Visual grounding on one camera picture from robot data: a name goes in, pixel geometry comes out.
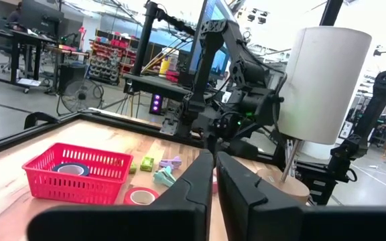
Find black desk monitor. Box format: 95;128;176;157
20;0;65;34

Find yellow bottle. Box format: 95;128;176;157
158;55;172;76

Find black floor fan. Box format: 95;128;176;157
56;78;105;116

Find black monitor stand post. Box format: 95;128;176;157
131;1;197;76

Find teal staple remover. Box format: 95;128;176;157
152;165;177;187

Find wooden top desk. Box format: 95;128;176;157
45;43;90;94

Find person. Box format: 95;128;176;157
5;1;23;24

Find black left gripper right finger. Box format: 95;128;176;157
215;150;386;241

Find shelf with red bins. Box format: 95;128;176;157
88;29;140;86

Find red plastic basket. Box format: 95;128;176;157
21;143;134;206

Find computer case purple lights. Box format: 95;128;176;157
149;92;164;116

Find black upright pole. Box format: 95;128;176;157
319;0;344;27

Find blue tape roll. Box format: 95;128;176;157
52;162;90;177

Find black office desk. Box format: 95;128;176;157
0;29;58;94

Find purple staple remover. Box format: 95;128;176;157
158;155;183;171

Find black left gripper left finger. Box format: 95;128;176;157
26;149;215;241

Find office chair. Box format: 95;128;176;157
0;18;13;73

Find grey side table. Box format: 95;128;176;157
123;72;194;101

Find computer monitor blue screen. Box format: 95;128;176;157
188;0;237;80

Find pink tape roll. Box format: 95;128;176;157
123;187;160;206

